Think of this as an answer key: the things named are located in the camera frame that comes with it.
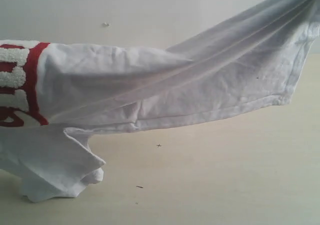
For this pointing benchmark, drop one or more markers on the white t-shirt red lettering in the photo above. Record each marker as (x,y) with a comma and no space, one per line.
(54,97)

